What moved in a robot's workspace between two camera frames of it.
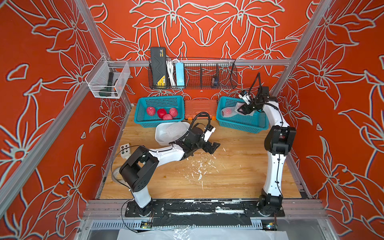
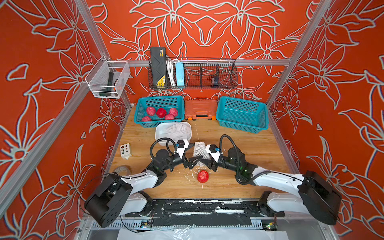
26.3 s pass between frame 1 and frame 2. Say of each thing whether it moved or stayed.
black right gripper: moved
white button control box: stayed
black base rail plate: stayed
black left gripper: moved
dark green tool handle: stayed
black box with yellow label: stayed
